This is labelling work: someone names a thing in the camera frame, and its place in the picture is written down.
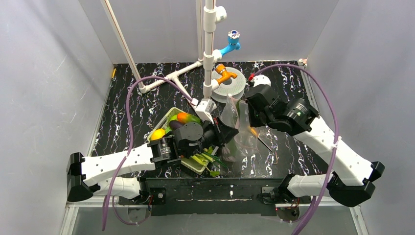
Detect purple toy eggplant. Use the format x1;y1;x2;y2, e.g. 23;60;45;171
168;120;184;131

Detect clear zip top bag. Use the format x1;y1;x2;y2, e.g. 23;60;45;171
220;94;276;162

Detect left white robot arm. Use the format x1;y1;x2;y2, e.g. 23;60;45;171
67;117;238;202

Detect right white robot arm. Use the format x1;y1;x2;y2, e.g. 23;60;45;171
245;84;385;207

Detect orange green toy mango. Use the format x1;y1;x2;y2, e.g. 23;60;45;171
177;112;202;124

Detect pale green plastic basket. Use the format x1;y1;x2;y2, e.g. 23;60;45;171
147;107;208;175

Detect green toy scallions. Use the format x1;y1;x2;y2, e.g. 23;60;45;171
190;147;228;178

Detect grey filament spool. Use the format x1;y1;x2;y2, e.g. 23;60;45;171
211;67;246;103

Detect orange toy faucet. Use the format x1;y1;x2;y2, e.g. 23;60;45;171
215;64;237;85

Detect blue toy faucet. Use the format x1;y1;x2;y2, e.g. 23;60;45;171
220;30;241;56

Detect yellow handled screwdriver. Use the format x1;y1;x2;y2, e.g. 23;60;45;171
250;127;273;152

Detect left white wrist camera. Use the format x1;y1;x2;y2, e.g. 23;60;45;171
194;98;217;123

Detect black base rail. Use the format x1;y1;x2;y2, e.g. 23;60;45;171
118;177;335;217

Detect white pvc pipe frame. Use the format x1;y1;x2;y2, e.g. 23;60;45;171
101;0;227;109

